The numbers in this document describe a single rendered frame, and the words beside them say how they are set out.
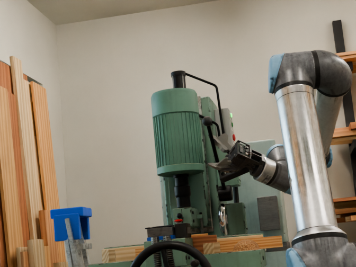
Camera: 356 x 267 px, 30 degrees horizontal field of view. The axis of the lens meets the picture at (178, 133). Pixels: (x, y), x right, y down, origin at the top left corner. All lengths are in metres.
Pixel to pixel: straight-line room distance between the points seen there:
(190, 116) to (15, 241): 1.58
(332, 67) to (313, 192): 0.40
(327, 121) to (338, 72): 0.26
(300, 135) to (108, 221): 3.12
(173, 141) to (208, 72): 2.49
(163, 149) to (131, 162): 2.46
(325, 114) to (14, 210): 2.04
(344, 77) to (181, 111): 0.65
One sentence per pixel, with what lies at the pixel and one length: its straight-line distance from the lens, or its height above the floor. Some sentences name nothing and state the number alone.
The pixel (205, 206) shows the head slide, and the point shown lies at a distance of 2.53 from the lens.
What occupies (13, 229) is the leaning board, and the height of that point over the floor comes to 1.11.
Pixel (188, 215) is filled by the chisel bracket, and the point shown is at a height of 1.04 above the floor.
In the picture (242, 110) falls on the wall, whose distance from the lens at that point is 4.77.
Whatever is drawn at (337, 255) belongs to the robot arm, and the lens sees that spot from 1.78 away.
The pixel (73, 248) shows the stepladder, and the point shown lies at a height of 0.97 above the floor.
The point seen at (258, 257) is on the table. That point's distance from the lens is 2.25.
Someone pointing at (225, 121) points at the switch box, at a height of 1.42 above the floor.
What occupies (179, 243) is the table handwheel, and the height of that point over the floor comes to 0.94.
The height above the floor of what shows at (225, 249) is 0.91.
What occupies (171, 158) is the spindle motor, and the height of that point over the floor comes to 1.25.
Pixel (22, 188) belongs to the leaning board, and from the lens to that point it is 3.96.
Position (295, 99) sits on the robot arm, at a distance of 1.94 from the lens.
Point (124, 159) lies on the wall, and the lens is 4.87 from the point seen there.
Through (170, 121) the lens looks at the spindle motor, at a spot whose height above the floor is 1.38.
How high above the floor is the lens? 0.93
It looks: 10 degrees up
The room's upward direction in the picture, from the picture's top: 5 degrees counter-clockwise
